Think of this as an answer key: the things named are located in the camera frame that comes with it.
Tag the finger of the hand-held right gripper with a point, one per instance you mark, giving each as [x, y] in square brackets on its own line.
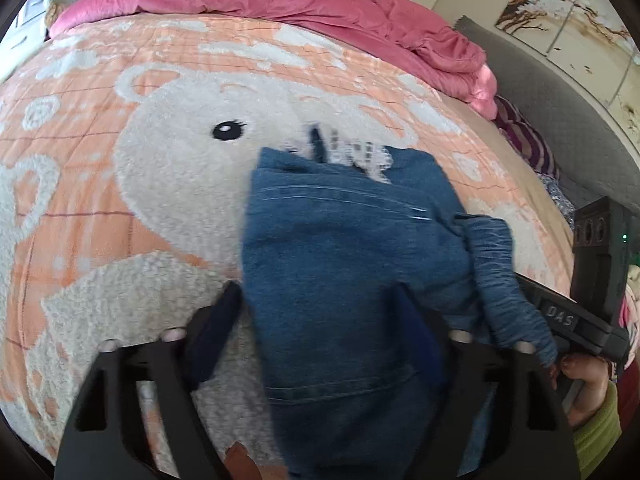
[318, 145]

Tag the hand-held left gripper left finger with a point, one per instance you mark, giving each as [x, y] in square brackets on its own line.
[215, 340]

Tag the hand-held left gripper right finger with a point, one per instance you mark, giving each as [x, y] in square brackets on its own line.
[422, 345]

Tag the blue denim pants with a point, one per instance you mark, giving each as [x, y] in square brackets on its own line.
[340, 270]

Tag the person's right hand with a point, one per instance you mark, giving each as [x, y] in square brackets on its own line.
[587, 385]

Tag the pale clothes pile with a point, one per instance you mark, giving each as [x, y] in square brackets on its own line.
[632, 295]

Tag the blue floral cloth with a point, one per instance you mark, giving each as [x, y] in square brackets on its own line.
[560, 200]

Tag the grey quilted headboard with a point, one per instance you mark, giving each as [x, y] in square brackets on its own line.
[575, 140]

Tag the purple striped pillow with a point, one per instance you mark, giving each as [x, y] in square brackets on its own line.
[530, 140]

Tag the orange bear printed blanket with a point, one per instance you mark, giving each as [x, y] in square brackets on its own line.
[125, 210]

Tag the tree wall painting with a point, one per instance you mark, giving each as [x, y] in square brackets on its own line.
[575, 20]

